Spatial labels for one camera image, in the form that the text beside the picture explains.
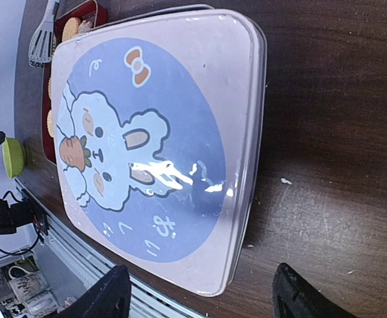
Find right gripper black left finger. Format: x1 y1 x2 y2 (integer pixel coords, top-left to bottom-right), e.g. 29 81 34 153
57 265 131 318

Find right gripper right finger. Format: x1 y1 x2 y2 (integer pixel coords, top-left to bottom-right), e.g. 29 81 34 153
272 262 354 318

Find metal food tongs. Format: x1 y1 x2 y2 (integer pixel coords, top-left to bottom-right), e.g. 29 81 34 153
28 0 60 67

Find green plastic bowl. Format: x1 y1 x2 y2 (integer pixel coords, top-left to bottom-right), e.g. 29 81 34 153
3 137 27 179

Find white patterned mug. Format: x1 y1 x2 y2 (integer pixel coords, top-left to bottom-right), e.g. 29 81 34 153
8 265 58 317

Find red cookie tray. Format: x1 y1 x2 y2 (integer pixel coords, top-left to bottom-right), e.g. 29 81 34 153
41 1 108 165

